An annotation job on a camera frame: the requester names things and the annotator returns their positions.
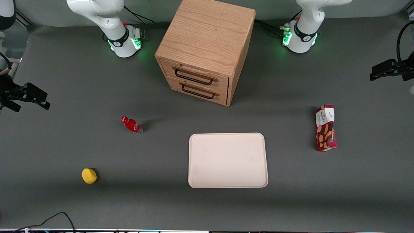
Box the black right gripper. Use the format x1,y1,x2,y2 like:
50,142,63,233
0,74,51,113

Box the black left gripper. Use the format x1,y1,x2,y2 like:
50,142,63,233
369,59,414,82

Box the red cookie box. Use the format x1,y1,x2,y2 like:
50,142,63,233
314,104,338,152

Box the beige rectangular tray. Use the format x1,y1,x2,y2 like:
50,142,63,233
188,132,269,189

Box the yellow lemon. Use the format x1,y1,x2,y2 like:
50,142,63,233
81,167,97,185

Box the red drink bottle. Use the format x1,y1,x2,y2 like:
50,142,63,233
121,116,144,135

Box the wooden drawer cabinet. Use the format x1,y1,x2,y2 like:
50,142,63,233
155,0,256,107

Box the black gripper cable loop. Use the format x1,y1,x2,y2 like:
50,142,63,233
397,21,414,69

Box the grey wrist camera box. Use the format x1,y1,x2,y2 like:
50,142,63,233
0,52,13,77

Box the black cable on table edge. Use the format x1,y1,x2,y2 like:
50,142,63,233
12,212,77,233

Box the black arm base cables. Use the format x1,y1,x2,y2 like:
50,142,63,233
255,10,303,37
124,5,156,41

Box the black metal drawer handle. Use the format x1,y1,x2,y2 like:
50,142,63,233
181,83,216,100
174,67,214,86

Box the wooden drawer with black handle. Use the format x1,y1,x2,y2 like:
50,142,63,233
159,59,230,95
168,78,228,106

